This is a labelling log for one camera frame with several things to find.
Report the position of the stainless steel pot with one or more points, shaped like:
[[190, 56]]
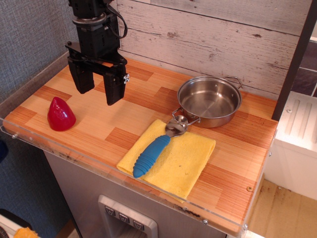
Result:
[[208, 101]]

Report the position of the clear acrylic edge guard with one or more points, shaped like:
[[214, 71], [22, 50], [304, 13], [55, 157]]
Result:
[[223, 193]]

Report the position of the red plastic pepper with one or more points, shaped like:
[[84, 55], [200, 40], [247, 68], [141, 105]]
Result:
[[60, 116]]

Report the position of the grey toy fridge cabinet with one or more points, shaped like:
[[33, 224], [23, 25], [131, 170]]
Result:
[[103, 207]]

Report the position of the orange object bottom left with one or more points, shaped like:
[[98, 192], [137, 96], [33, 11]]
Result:
[[25, 233]]

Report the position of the dark right frame post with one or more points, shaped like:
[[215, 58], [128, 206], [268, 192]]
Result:
[[296, 60]]

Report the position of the white toy sink unit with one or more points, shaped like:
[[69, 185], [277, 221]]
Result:
[[292, 160]]

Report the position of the blue handled metal spoon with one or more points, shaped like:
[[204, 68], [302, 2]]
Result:
[[177, 126]]

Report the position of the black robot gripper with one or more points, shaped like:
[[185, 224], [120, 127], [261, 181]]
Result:
[[97, 52]]

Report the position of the yellow folded cloth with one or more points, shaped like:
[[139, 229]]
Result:
[[179, 165]]

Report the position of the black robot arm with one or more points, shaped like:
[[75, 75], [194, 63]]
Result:
[[92, 7]]

